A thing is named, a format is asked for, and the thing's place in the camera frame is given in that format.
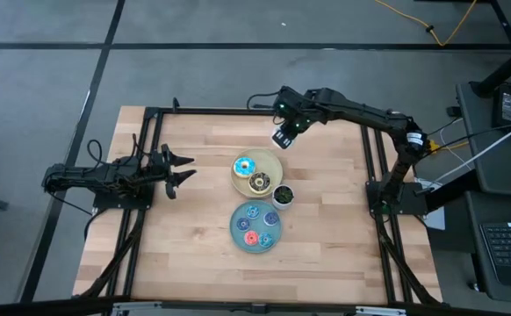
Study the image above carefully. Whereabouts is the yellow extension cable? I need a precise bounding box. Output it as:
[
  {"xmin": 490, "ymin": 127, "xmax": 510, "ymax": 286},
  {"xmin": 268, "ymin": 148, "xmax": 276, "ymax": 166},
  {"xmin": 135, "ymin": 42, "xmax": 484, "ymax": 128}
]
[{"xmin": 372, "ymin": 0, "xmax": 479, "ymax": 47}]

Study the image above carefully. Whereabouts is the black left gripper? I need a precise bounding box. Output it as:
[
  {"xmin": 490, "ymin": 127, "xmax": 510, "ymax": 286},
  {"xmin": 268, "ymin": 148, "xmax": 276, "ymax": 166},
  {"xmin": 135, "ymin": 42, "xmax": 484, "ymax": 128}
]
[{"xmin": 148, "ymin": 142, "xmax": 198, "ymax": 201}]

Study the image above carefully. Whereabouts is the teal round plate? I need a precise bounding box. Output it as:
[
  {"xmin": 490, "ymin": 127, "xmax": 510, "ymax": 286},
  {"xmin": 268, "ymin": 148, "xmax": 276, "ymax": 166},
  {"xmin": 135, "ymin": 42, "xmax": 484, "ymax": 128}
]
[{"xmin": 228, "ymin": 199, "xmax": 284, "ymax": 255}]

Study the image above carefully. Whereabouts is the silver metal bracket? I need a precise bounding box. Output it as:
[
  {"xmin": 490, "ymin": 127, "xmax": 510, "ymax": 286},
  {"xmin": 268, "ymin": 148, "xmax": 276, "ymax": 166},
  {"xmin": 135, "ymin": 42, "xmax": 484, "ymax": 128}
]
[
  {"xmin": 354, "ymin": 305, "xmax": 408, "ymax": 316},
  {"xmin": 111, "ymin": 300, "xmax": 163, "ymax": 316}
]

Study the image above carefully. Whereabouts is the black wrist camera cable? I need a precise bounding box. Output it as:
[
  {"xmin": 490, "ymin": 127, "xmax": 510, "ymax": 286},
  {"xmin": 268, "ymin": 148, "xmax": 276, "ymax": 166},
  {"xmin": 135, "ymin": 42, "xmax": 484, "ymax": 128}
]
[{"xmin": 245, "ymin": 90, "xmax": 283, "ymax": 111}]

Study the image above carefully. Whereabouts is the white pot with green succulent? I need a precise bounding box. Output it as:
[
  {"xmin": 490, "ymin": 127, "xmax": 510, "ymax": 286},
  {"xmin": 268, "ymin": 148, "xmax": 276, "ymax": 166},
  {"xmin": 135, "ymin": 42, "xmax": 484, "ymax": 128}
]
[{"xmin": 271, "ymin": 183, "xmax": 296, "ymax": 211}]

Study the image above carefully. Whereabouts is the white paper sheet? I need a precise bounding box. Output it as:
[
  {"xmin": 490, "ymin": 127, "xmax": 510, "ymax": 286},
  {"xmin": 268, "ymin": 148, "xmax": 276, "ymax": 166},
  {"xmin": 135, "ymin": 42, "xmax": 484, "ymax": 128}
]
[{"xmin": 424, "ymin": 205, "xmax": 446, "ymax": 232}]

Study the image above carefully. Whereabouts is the beige round plate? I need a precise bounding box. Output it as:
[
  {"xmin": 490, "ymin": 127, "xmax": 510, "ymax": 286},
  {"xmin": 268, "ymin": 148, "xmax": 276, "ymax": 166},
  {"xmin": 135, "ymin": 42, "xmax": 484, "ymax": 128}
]
[{"xmin": 229, "ymin": 147, "xmax": 284, "ymax": 199}]

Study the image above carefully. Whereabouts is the large chocolate frosted donut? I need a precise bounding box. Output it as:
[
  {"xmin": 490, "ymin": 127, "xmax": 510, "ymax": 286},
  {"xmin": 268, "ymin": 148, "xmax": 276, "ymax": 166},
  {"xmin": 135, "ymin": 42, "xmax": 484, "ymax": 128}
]
[{"xmin": 248, "ymin": 171, "xmax": 272, "ymax": 195}]

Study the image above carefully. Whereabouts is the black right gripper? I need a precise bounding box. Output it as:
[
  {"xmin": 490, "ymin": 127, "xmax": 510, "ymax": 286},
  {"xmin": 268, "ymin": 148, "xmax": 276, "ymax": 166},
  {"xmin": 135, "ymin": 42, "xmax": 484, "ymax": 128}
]
[{"xmin": 272, "ymin": 113, "xmax": 312, "ymax": 151}]

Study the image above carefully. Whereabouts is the black diagonal pole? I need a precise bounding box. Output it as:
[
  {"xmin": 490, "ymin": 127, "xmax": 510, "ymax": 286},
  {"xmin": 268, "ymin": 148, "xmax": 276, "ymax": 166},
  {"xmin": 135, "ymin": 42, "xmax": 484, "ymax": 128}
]
[{"xmin": 474, "ymin": 37, "xmax": 511, "ymax": 97}]

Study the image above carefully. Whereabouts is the white rod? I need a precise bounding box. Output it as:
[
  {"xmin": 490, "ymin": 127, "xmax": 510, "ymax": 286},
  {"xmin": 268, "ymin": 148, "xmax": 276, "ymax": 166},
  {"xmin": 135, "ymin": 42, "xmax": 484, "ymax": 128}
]
[{"xmin": 430, "ymin": 116, "xmax": 511, "ymax": 184}]

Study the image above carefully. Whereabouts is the black rig crossbeam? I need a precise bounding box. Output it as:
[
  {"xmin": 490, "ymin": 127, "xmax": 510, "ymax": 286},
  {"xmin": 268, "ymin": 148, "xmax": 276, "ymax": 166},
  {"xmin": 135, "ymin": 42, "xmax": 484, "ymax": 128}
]
[{"xmin": 0, "ymin": 296, "xmax": 511, "ymax": 316}]

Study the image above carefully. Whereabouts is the black side desk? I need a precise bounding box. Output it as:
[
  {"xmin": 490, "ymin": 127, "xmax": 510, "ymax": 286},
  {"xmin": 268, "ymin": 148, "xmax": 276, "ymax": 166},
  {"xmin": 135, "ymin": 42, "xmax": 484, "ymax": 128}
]
[{"xmin": 464, "ymin": 190, "xmax": 511, "ymax": 306}]

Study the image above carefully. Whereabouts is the black aluminium table frame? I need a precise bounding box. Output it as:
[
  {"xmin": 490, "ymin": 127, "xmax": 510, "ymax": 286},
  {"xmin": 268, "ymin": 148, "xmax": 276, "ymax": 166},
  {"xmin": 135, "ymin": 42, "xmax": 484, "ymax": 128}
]
[{"xmin": 73, "ymin": 97, "xmax": 443, "ymax": 308}]

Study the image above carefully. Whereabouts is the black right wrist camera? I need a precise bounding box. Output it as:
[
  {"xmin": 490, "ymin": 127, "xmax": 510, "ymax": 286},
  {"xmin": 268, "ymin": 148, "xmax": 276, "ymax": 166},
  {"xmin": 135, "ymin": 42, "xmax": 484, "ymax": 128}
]
[{"xmin": 274, "ymin": 94, "xmax": 294, "ymax": 116}]

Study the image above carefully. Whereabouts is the large blue frosted donut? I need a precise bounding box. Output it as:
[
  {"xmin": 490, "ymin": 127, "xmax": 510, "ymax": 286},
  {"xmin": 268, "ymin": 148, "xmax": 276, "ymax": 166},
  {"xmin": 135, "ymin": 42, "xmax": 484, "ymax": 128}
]
[{"xmin": 233, "ymin": 155, "xmax": 257, "ymax": 179}]

